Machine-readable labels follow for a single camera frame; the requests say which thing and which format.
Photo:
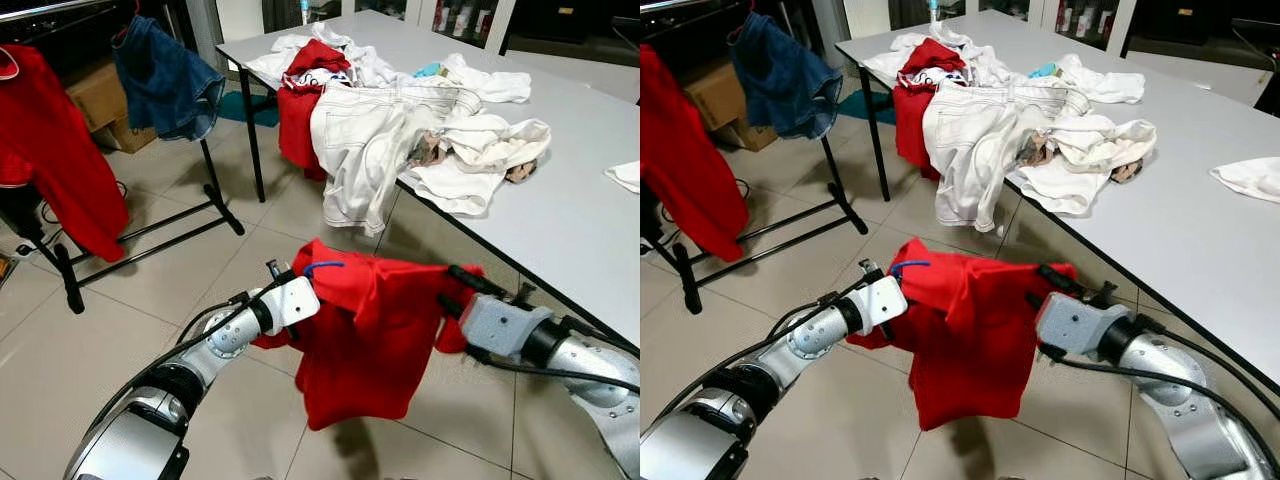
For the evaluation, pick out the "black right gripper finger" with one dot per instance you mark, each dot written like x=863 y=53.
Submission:
x=1036 y=304
x=475 y=282
x=452 y=308
x=1060 y=280

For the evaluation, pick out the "blue plastic hanger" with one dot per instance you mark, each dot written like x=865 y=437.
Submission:
x=322 y=266
x=910 y=266

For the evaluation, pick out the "plain red shirt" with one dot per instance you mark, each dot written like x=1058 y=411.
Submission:
x=965 y=340
x=370 y=340

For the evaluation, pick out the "white mesh jersey brown print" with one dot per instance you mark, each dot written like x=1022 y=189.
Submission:
x=492 y=140
x=1098 y=140

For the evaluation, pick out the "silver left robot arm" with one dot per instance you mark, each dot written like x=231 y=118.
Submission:
x=730 y=400
x=160 y=400

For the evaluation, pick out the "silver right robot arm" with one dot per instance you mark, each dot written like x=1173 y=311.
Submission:
x=1190 y=400
x=600 y=380

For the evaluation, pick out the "red garment with white trim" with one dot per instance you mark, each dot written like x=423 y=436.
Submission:
x=912 y=125
x=296 y=125

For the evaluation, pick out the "plain white t-shirt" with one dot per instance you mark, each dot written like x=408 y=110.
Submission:
x=625 y=177
x=1248 y=180

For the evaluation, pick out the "cream white jeans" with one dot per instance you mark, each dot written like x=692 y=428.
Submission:
x=980 y=140
x=370 y=140

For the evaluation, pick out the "black metal clothes rack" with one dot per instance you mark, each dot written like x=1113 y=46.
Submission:
x=688 y=285
x=70 y=285

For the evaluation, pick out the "teal floor mat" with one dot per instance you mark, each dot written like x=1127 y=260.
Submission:
x=255 y=110
x=872 y=108

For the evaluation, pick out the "small printed cardboard box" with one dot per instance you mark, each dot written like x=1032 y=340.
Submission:
x=755 y=138
x=125 y=138

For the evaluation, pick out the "white garment with teal patch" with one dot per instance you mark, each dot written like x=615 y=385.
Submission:
x=492 y=85
x=1105 y=85

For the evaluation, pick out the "blue denim garment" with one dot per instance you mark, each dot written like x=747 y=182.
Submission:
x=785 y=85
x=165 y=85

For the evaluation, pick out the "red polo shirt white collar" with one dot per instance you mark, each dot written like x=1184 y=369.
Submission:
x=60 y=160
x=690 y=160

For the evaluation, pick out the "teal cloth patch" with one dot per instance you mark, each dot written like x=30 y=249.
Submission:
x=431 y=70

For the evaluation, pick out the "white crumpled shirt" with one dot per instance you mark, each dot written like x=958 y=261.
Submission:
x=985 y=62
x=370 y=62

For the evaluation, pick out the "large brown cardboard box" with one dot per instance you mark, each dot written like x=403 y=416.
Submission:
x=95 y=95
x=715 y=95

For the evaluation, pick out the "white glass door cabinet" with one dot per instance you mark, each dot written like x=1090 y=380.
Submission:
x=1125 y=25
x=505 y=25

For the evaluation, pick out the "clear plastic water bottle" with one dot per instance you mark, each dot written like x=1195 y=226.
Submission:
x=933 y=8
x=305 y=8

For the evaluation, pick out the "clear plastic bag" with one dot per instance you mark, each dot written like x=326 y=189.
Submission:
x=5 y=268

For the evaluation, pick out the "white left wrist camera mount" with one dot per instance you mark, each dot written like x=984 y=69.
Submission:
x=295 y=302
x=882 y=302

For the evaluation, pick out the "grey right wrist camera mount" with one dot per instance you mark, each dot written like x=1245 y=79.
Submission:
x=1075 y=325
x=500 y=325

